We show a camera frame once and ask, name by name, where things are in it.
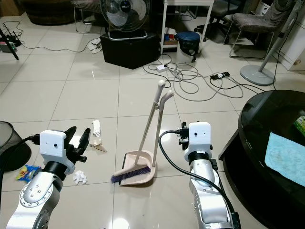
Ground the green packet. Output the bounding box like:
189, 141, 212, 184
294, 115, 305, 135

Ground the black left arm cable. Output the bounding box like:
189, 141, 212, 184
15, 135, 41, 152

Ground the dark brown round ottoman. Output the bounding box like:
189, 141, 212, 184
24, 0, 77, 27

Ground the white side table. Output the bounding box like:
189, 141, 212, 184
161, 0, 215, 56

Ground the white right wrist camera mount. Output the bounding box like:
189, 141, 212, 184
185, 121, 214, 157

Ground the colourful snack wrapper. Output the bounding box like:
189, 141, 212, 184
15, 165, 41, 182

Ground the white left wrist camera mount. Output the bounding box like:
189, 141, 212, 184
39, 128, 71, 166

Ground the white cabinet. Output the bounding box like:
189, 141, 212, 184
273, 19, 305, 72

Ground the grey round-base floor stand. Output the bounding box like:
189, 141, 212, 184
239, 5, 297, 87

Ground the black box stand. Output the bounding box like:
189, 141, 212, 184
100, 32, 161, 70

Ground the white paper scrap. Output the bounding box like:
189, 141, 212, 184
91, 120, 103, 139

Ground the beige long-handled dustpan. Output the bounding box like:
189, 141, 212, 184
121, 89, 175, 187

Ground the blue lidded bin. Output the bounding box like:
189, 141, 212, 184
175, 31, 202, 63

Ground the beige broom with purple bristles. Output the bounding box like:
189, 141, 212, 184
111, 80, 166, 185

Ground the black power strip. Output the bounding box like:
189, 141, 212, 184
210, 72, 231, 80

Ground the grey cushioned metal chair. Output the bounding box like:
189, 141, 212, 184
223, 0, 297, 60

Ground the light blue cloth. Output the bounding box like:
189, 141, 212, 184
264, 131, 305, 188

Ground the round black glossy table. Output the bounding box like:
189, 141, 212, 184
218, 89, 305, 229

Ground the tan paper scrap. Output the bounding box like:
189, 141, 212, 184
92, 138, 108, 154

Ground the cardboard box with colourful items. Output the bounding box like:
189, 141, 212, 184
163, 28, 178, 52

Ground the black floor fan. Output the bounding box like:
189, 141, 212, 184
100, 0, 150, 42

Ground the metal frame chair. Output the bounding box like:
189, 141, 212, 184
71, 0, 104, 35

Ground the crumpled white tissue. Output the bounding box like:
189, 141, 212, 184
72, 170, 89, 186

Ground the black tripod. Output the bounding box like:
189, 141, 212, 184
0, 26, 22, 61

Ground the black mesh wastebasket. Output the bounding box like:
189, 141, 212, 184
0, 121, 22, 171

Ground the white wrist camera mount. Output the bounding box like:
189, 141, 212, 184
39, 128, 71, 166
185, 121, 214, 157

